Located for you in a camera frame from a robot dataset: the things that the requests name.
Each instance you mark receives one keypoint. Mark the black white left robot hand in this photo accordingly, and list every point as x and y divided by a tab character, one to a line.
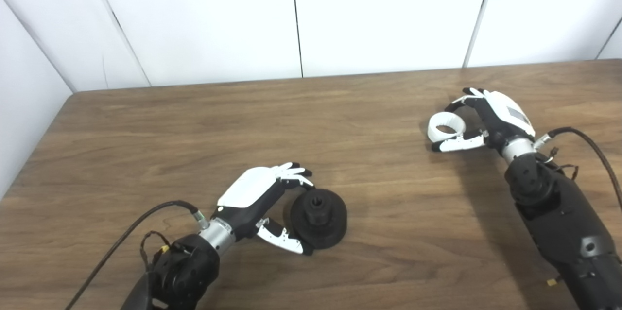
248	188

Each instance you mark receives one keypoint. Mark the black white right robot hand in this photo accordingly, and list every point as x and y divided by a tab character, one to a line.
505	115

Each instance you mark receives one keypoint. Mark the round black part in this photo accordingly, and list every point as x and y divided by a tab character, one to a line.
328	227

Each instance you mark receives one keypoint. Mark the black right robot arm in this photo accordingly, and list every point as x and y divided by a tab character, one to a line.
568	217

